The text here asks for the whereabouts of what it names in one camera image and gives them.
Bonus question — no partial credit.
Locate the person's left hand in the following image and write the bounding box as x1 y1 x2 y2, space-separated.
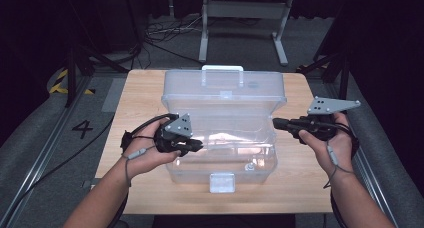
123 118 182 179

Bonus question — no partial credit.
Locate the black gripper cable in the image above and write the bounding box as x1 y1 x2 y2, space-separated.
108 112 180 228
329 122 361 228

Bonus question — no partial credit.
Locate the grey tape strip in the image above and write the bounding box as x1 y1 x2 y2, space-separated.
82 178 102 189

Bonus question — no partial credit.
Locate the black metal stand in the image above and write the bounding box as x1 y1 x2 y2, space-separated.
298 51 351 114

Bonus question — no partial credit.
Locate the grey right wrist strap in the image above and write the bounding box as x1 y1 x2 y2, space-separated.
322 144 356 190

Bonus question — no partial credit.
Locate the tangle of floor cables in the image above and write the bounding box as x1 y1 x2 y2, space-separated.
144 14 204 44

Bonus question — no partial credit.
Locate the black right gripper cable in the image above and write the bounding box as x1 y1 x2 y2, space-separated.
329 122 361 228

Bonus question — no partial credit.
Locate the black tripod stand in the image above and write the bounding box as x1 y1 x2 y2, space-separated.
64 44 131 108

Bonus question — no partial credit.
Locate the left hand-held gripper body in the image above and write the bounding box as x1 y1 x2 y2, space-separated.
154 113 194 155

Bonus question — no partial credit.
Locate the grey metal table frame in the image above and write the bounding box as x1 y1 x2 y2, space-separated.
198 0 294 67

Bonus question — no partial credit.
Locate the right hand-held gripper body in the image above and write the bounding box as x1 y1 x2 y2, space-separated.
298 96 362 142

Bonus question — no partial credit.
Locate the person's right hand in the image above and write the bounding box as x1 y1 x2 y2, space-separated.
298 112 355 179

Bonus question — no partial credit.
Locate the metal floor rail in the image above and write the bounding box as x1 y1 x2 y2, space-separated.
0 74 94 228
324 81 401 228

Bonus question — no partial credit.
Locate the clear plastic storage box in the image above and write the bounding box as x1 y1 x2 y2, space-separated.
161 65 288 194

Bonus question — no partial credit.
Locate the yellow black floor tape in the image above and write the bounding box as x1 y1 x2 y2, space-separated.
49 69 96 96

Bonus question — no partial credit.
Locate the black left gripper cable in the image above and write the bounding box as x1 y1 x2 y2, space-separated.
108 112 180 228

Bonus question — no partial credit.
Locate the grey left wrist strap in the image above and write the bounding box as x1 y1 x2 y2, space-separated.
123 147 158 188

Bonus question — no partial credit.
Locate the grey wrist strap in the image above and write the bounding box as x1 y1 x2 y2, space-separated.
123 147 158 188
322 144 356 190

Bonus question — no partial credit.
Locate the thin black floor cable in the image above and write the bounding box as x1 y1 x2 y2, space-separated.
0 114 116 222

